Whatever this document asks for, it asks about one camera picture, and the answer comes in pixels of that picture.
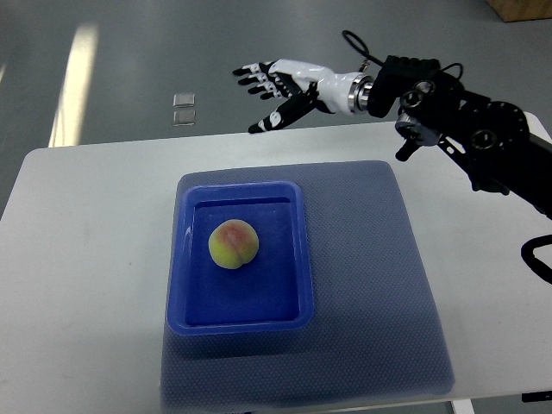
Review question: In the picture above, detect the blue plastic tray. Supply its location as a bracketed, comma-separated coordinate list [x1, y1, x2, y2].
[166, 181, 314, 336]

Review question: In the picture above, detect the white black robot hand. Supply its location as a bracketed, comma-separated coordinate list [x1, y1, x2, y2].
[232, 59, 371, 134]

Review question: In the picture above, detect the wooden box corner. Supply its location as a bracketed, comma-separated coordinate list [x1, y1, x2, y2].
[486, 0, 551, 22]

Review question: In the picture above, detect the upper metal floor plate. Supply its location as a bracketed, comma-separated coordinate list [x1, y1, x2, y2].
[172, 92, 195, 108]

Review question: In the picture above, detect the metal floor plate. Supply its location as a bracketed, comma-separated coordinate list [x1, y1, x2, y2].
[172, 92, 195, 108]
[172, 109, 196, 126]

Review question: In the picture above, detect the yellow red peach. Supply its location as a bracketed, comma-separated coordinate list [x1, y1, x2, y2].
[208, 219, 260, 270]

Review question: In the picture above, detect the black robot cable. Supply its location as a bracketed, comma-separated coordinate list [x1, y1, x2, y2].
[520, 235, 552, 285]

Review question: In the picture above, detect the lower metal floor plate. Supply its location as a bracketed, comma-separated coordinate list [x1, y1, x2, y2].
[172, 109, 196, 126]

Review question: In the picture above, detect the blue textured mat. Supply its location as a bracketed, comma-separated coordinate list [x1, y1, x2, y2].
[160, 160, 455, 413]

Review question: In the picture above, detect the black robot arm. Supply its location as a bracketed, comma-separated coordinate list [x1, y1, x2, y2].
[233, 56, 551, 216]

